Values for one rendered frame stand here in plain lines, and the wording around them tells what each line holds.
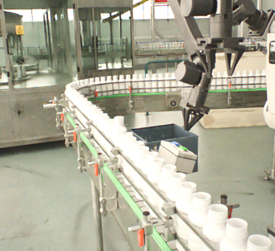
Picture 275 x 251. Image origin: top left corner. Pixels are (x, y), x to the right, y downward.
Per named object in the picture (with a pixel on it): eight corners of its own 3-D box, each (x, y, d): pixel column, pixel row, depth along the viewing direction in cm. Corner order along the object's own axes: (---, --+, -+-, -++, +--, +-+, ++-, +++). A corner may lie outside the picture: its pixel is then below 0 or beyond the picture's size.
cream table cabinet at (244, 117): (256, 117, 614) (259, 51, 587) (270, 125, 554) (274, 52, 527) (196, 119, 612) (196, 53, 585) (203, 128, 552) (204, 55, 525)
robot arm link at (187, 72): (216, 52, 115) (199, 63, 122) (189, 41, 110) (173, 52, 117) (216, 85, 111) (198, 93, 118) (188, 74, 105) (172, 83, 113)
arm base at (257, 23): (262, 36, 138) (275, 10, 138) (248, 27, 135) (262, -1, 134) (248, 36, 146) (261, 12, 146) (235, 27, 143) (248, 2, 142)
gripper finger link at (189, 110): (181, 130, 113) (190, 103, 112) (172, 125, 119) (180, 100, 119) (198, 134, 115) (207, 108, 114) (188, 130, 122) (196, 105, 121)
